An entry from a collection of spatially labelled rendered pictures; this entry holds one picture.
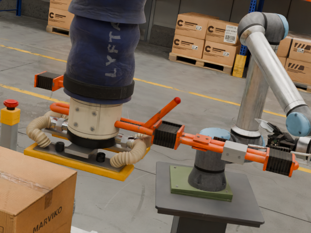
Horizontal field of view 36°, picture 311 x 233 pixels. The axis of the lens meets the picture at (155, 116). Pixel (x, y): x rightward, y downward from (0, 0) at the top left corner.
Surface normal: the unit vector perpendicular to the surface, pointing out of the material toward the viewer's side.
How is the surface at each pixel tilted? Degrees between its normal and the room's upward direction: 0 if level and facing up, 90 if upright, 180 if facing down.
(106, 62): 75
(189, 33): 91
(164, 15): 90
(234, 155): 90
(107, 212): 0
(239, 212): 0
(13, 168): 0
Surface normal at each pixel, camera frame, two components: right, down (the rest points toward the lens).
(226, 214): 0.15, -0.94
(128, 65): 0.85, 0.05
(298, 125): -0.87, 0.07
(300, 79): -0.35, 0.25
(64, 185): 0.92, 0.26
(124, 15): 0.47, -0.01
